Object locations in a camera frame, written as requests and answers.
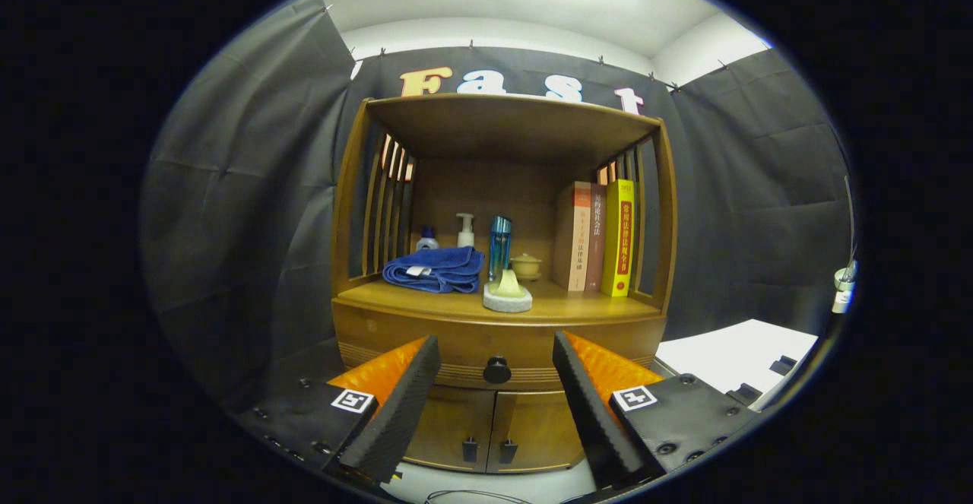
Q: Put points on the wooden drawer with black knob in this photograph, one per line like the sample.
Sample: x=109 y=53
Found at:
x=486 y=344

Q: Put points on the small blue-capped lotion bottle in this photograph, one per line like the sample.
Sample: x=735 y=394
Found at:
x=427 y=242

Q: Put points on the white pump bottle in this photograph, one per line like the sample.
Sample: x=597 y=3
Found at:
x=466 y=236

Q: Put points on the black block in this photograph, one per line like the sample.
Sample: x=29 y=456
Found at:
x=784 y=366
x=744 y=394

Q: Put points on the wooden cabinet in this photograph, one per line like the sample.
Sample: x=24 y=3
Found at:
x=517 y=128

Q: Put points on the beige book with orange label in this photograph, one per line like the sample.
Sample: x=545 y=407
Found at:
x=579 y=238

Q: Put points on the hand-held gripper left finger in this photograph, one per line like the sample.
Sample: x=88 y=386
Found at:
x=399 y=416

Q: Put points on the white and green device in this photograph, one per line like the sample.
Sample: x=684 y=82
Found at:
x=844 y=280

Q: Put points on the wooden cabinet door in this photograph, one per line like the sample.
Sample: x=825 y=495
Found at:
x=448 y=428
x=540 y=428

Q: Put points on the brown book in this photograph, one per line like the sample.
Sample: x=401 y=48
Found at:
x=597 y=238

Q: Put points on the blue glass bottle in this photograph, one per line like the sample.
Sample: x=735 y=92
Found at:
x=499 y=245

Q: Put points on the white side table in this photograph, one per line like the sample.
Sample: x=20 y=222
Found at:
x=722 y=352

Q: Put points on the yellow book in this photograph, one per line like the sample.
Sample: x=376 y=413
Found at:
x=622 y=238

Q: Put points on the yellow lidded teacup with saucer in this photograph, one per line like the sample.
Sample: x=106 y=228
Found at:
x=526 y=266

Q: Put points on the wooden countertop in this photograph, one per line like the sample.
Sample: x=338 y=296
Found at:
x=570 y=302

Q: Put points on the blue folded towel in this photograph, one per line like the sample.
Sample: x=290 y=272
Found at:
x=433 y=268

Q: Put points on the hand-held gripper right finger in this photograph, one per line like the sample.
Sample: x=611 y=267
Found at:
x=591 y=416

